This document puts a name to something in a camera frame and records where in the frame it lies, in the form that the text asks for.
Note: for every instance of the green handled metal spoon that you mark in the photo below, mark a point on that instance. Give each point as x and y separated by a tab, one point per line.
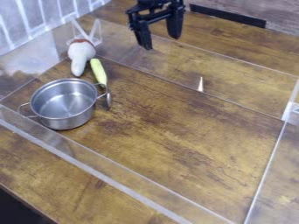
99	71

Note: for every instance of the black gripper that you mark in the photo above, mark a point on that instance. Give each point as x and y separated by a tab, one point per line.
150	11

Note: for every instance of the black strip on table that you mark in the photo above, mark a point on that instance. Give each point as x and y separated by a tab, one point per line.
246	20

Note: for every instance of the clear acrylic stand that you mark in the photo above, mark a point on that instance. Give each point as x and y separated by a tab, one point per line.
88	33

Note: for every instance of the small steel pot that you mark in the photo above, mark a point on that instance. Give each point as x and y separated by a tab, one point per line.
64	102

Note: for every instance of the white plush toy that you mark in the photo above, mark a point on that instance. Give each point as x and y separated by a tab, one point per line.
80	53

